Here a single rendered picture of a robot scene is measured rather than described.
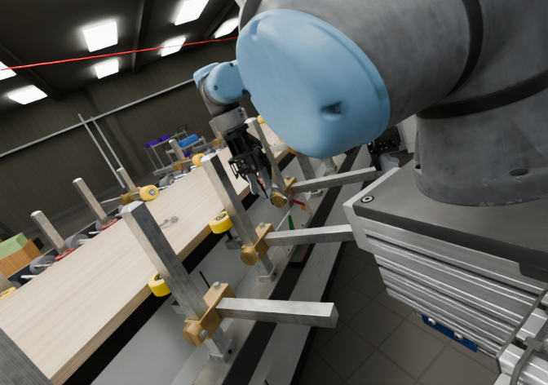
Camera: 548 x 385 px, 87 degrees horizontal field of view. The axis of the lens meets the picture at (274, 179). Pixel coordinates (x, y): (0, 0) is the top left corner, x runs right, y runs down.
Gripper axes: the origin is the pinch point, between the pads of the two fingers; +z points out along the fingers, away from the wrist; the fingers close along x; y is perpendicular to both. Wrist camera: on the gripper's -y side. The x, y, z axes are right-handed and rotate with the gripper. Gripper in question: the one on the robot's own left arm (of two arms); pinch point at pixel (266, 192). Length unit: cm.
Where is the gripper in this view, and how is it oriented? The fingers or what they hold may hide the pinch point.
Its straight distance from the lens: 81.0
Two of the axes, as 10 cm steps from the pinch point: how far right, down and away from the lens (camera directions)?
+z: 3.9, 8.7, 3.0
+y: -1.1, 3.7, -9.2
